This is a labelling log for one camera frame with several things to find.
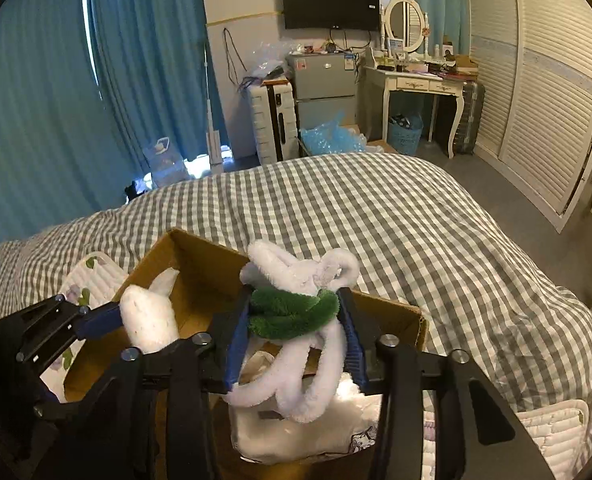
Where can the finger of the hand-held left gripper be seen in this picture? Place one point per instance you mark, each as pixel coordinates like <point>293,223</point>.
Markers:
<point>101,317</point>
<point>76,392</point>

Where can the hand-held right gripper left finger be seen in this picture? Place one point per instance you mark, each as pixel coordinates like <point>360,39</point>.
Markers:
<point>238,347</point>

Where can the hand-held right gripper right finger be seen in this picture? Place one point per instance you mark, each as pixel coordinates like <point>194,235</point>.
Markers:
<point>352,342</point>

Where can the white and green plush toy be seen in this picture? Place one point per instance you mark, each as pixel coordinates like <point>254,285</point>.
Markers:
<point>281,270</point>

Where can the white quilted floral pad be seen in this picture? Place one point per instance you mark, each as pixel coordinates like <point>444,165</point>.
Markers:
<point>550,425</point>
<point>96,275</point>

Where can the white cloth bag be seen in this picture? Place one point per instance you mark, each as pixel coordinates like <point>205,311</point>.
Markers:
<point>256,435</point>

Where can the grey checkered bed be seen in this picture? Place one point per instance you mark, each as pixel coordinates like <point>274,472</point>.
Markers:
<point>375,210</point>

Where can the clear water jug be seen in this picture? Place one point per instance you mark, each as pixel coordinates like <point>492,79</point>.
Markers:
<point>166,165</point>

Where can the small cardboard box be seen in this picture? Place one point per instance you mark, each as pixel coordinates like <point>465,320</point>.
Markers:
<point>383,146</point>

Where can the blue plastic bag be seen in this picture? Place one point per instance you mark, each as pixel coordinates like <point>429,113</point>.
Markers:
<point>328,137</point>

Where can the blue laundry basket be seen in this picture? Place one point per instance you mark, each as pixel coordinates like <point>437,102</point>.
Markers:
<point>404,137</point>

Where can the white suitcase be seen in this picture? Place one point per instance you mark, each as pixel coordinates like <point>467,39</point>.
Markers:
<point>266,120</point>

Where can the dark grey suitcase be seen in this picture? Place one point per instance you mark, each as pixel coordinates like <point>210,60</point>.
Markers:
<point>468,115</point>

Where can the silver mini fridge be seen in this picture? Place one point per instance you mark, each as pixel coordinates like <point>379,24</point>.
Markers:
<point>321,80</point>

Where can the white vanity table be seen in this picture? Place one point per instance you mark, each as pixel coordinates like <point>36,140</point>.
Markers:
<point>415,84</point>

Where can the clear plastic bag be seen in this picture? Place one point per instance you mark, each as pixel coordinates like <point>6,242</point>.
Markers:
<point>268,62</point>

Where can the white louvered wardrobe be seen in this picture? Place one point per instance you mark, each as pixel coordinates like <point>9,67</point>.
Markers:
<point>540,85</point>

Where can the white oval vanity mirror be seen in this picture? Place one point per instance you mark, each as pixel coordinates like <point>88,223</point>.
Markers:
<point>405,22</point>

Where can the small photo frame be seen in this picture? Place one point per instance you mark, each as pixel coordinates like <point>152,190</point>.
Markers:
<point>396,48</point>

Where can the black wall television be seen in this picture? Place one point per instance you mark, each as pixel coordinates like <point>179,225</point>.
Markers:
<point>330,4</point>

